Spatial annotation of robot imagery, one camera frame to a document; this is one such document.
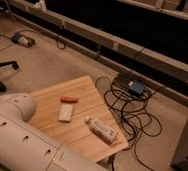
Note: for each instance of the white rectangular eraser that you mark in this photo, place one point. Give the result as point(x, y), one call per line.
point(66, 112)

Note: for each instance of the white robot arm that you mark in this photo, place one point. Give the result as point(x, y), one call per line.
point(24, 148)

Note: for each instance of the blue power adapter box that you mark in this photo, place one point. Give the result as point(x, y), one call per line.
point(136, 87)

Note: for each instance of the power strip on floor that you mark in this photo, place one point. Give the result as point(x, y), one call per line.
point(22, 40)

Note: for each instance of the long metal shelf rail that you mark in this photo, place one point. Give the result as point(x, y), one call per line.
point(155, 60)

